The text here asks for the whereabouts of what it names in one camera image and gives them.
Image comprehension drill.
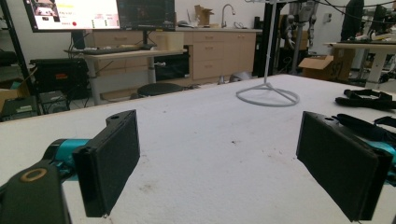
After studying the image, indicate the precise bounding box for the monitor with bright screen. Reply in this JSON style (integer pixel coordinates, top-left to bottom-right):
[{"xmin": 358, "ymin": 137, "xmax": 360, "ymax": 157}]
[{"xmin": 22, "ymin": 0, "xmax": 121, "ymax": 33}]

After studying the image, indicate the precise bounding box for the large cardboard box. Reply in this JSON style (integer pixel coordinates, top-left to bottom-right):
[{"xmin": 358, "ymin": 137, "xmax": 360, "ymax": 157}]
[{"xmin": 298, "ymin": 48, "xmax": 356, "ymax": 82}]

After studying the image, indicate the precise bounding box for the wooden cabinet counter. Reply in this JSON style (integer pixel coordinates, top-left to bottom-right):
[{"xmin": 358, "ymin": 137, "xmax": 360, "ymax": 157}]
[{"xmin": 85, "ymin": 27, "xmax": 263, "ymax": 86}]

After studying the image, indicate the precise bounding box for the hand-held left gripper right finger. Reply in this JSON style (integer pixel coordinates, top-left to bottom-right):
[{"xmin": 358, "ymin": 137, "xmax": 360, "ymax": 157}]
[{"xmin": 295, "ymin": 110, "xmax": 396, "ymax": 222}]

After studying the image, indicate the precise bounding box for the white wire display rack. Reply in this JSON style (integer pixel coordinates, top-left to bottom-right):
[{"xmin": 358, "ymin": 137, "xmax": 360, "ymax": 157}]
[{"xmin": 235, "ymin": 0, "xmax": 301, "ymax": 108}]

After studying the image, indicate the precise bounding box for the small open cardboard box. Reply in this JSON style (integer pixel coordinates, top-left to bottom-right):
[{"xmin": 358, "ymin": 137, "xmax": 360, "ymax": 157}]
[{"xmin": 193, "ymin": 4, "xmax": 215, "ymax": 27}]

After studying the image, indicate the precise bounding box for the black round stool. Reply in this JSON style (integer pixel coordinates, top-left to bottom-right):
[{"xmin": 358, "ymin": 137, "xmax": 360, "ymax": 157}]
[{"xmin": 136, "ymin": 82, "xmax": 185, "ymax": 98}]

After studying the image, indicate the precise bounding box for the black computer tower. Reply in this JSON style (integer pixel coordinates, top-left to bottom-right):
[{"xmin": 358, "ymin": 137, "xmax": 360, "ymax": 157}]
[
  {"xmin": 38, "ymin": 90, "xmax": 70, "ymax": 115},
  {"xmin": 0, "ymin": 95, "xmax": 40, "ymax": 122}
]

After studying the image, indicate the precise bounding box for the black keyboard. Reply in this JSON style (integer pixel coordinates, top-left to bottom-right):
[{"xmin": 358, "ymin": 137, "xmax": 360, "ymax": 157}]
[{"xmin": 71, "ymin": 45, "xmax": 145, "ymax": 56}]

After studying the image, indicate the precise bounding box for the metal faucet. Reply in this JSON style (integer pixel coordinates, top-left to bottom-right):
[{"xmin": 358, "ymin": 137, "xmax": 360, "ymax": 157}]
[{"xmin": 220, "ymin": 3, "xmax": 236, "ymax": 29}]

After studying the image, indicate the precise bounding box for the white foam mat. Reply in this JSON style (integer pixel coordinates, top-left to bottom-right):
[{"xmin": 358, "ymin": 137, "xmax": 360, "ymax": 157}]
[{"xmin": 0, "ymin": 74, "xmax": 396, "ymax": 224}]

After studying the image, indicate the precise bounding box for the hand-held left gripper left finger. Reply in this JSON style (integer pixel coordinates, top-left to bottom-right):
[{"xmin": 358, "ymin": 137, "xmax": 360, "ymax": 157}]
[{"xmin": 46, "ymin": 109, "xmax": 141, "ymax": 218}]

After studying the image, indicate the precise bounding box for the grey robot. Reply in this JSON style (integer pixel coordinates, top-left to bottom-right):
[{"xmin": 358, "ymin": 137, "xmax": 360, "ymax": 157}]
[{"xmin": 285, "ymin": 0, "xmax": 319, "ymax": 50}]

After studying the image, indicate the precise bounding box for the black equipment case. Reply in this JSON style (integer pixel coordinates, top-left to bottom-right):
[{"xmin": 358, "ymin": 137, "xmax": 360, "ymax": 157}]
[{"xmin": 29, "ymin": 58, "xmax": 92, "ymax": 101}]

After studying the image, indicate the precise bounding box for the black frame post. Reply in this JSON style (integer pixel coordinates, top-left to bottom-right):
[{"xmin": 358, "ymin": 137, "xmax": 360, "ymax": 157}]
[
  {"xmin": 253, "ymin": 2, "xmax": 286, "ymax": 78},
  {"xmin": 0, "ymin": 0, "xmax": 35, "ymax": 94}
]

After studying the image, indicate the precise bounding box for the light wooden side table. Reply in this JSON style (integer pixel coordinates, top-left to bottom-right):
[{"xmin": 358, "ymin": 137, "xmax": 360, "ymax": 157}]
[{"xmin": 323, "ymin": 39, "xmax": 396, "ymax": 90}]

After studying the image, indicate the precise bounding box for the standing desk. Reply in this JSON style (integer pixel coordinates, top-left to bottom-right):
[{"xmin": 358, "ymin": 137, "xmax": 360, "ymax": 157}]
[{"xmin": 64, "ymin": 46, "xmax": 188, "ymax": 105}]

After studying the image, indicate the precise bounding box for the monitor with dark screen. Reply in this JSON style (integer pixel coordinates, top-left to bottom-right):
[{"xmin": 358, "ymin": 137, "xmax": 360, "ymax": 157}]
[{"xmin": 117, "ymin": 0, "xmax": 177, "ymax": 32}]

